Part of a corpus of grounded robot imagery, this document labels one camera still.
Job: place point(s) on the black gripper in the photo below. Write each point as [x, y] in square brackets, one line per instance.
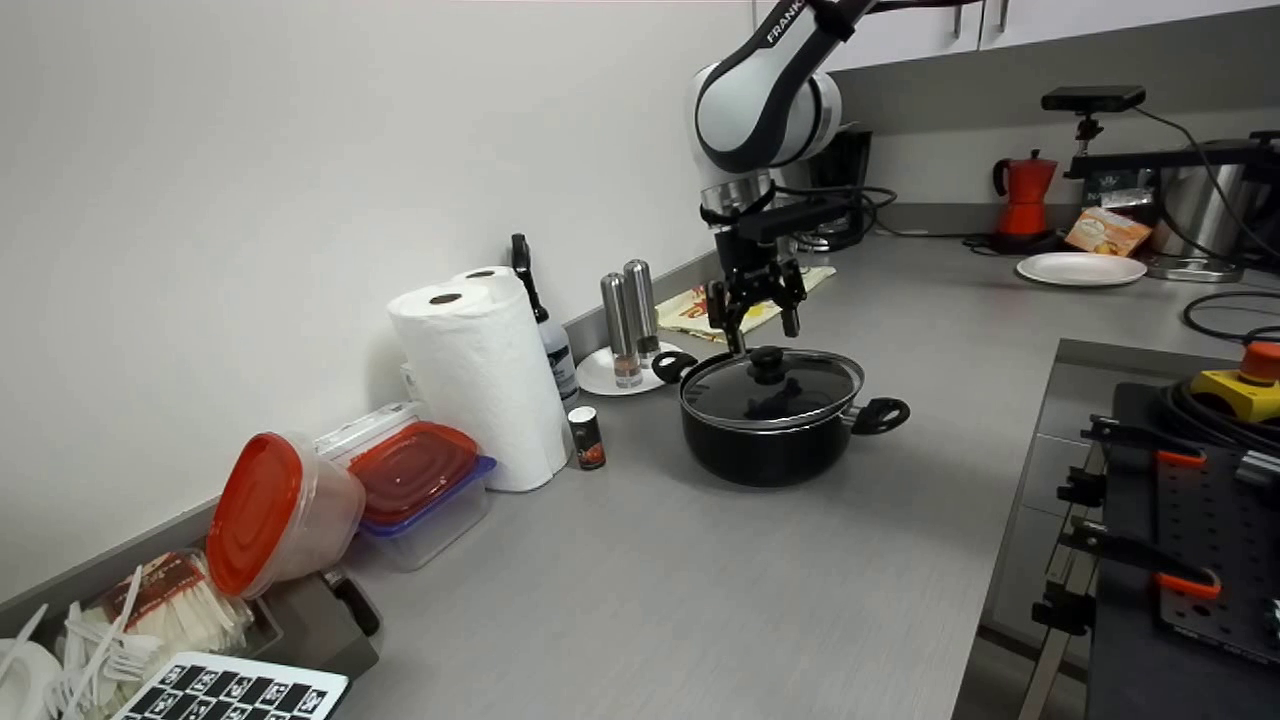
[760, 252]

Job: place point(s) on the glass pot lid black knob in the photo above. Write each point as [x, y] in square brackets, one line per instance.
[818, 384]

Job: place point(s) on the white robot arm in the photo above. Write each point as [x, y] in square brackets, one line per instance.
[744, 104]

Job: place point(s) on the black cooking pot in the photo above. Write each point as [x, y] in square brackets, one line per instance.
[765, 458]

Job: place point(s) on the red moka pot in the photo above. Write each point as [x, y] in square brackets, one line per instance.
[1027, 200]

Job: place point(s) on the rectangular container red lid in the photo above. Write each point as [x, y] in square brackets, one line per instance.
[412, 474]

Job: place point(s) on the yellow printed cloth towel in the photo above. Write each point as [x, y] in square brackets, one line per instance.
[686, 312]

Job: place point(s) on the steel spice grinder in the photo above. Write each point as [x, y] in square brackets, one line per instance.
[619, 326]
[644, 301]

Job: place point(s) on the small white round plate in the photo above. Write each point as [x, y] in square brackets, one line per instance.
[605, 383]

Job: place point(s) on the spray bottle black trigger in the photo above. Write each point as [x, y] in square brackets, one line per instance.
[549, 333]

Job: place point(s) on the small dark spice jar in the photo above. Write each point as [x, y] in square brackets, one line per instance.
[586, 443]

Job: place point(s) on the white paper towel roll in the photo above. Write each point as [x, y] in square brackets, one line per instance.
[484, 384]

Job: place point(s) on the large white plate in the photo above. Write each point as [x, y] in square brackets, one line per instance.
[1082, 271]

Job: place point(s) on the orange snack packet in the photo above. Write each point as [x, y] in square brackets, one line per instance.
[1105, 228]

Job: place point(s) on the steel kettle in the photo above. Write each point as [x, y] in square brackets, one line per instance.
[1203, 205]

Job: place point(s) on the yellow emergency stop button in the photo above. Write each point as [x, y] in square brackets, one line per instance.
[1247, 384]

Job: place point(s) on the black and white keypad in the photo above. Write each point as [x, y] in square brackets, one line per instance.
[240, 690]

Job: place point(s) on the bag of white plastic cutlery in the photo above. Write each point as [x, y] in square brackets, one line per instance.
[105, 640]

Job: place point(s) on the black camera on stand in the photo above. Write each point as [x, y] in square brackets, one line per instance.
[1095, 103]

